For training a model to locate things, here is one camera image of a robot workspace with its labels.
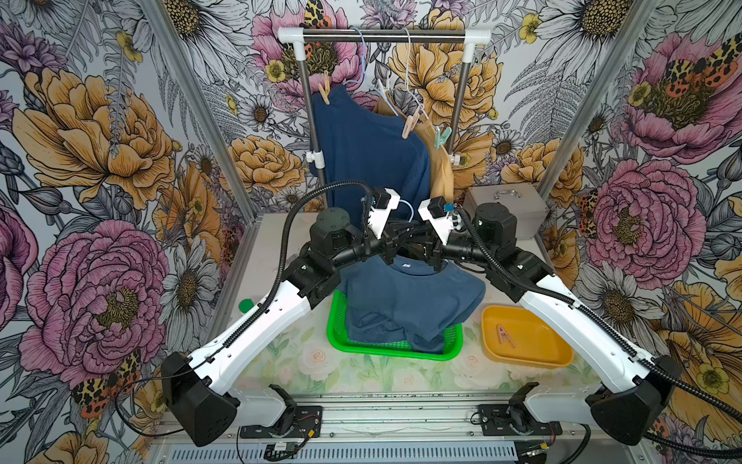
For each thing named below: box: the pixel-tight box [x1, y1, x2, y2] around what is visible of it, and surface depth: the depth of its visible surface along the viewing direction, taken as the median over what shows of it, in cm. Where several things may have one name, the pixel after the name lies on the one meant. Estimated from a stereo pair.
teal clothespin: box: [434, 125, 453, 150], surface depth 60 cm
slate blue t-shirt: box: [337, 254, 486, 354], surface depth 75 cm
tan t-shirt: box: [371, 94, 455, 202], surface depth 64 cm
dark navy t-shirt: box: [310, 84, 431, 227], surface depth 71 cm
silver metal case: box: [462, 182, 550, 241], surface depth 111 cm
